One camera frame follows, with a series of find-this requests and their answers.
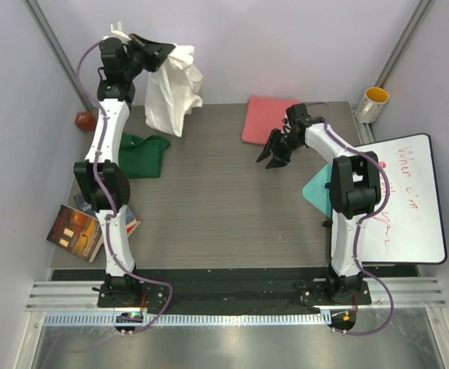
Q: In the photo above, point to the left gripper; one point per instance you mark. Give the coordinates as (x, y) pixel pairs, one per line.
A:
(157, 53)

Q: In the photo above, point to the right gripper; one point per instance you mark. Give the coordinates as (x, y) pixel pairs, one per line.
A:
(280, 159)

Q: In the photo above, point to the white t shirt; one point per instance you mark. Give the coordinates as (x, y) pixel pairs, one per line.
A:
(173, 91)

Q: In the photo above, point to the white whiteboard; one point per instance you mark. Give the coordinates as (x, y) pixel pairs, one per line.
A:
(409, 230)

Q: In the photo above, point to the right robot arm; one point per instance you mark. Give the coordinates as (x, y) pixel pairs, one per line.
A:
(354, 190)

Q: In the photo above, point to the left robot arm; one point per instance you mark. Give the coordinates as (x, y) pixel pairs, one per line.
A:
(102, 182)

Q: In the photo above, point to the folded pink t shirt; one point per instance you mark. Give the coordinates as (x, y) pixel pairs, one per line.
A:
(262, 116)

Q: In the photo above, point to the teal board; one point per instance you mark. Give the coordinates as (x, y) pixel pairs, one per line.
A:
(316, 193)

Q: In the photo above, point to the red cube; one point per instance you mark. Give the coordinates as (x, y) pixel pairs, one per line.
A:
(85, 121)

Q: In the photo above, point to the yellow white mug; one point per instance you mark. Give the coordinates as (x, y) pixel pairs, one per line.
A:
(371, 105)

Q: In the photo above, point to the green t shirt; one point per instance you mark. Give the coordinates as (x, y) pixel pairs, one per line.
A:
(142, 157)

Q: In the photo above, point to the red white book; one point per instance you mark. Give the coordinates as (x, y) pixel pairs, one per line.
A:
(131, 221)

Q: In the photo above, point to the blue book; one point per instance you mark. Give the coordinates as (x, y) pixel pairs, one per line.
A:
(83, 205)

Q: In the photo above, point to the brown orange book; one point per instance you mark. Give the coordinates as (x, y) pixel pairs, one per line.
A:
(76, 232)

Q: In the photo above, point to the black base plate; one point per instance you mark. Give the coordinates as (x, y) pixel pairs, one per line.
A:
(236, 291)

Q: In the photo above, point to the aluminium rail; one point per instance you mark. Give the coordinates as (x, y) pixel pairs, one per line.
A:
(418, 292)

